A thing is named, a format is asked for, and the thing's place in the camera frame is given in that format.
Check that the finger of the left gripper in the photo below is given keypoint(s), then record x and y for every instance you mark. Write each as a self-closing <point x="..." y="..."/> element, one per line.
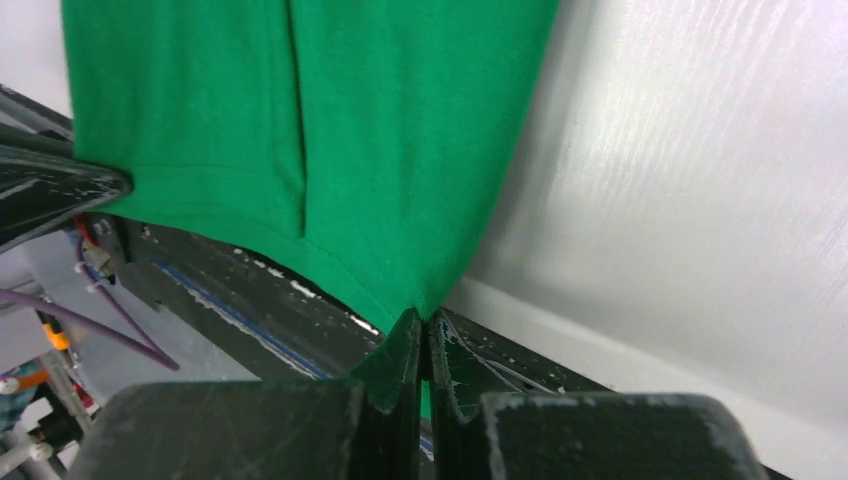
<point x="41" y="190"/>

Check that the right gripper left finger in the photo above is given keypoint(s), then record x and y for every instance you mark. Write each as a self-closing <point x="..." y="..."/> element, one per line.
<point x="365" y="425"/>

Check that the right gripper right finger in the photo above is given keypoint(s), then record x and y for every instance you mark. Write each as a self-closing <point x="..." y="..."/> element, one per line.
<point x="484" y="427"/>

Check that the green t shirt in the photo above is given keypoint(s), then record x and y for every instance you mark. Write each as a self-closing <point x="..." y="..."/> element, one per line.
<point x="361" y="144"/>

